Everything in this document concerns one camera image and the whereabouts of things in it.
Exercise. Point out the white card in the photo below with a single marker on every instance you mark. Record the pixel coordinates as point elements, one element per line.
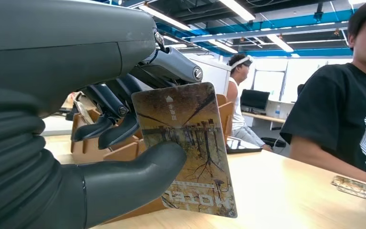
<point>83,109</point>

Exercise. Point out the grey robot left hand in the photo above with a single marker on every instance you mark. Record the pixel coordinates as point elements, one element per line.
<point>60,47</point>

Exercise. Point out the person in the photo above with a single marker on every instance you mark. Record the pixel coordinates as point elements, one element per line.
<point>238,110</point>
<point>328,110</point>

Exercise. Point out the black computer monitor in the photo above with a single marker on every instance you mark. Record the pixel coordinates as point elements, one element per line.
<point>255,99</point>

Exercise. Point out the black office chair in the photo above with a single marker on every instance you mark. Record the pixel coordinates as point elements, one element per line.
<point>300,89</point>

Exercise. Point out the white cabinet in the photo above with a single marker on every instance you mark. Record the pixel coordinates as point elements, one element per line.
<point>211,75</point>

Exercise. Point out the clear plastic bottle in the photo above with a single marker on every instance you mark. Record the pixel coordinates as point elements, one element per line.
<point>277,112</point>

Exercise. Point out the wooden office desk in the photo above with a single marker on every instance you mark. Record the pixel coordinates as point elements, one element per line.
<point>265,117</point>

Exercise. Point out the brown printed hotel card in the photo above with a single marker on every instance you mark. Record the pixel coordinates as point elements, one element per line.
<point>202,142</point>

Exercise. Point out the white VR headset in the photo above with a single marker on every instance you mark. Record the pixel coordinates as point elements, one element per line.
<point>241,61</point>

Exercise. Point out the black smartphone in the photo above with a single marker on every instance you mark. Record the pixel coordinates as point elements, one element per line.
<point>243,145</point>

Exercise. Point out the yellow printed card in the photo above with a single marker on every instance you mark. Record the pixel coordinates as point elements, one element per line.
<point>352,187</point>

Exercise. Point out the black round stool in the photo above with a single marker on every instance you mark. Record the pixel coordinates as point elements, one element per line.
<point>273,142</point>

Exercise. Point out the wooden card organizer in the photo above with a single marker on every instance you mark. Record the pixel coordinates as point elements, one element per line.
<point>123,154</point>

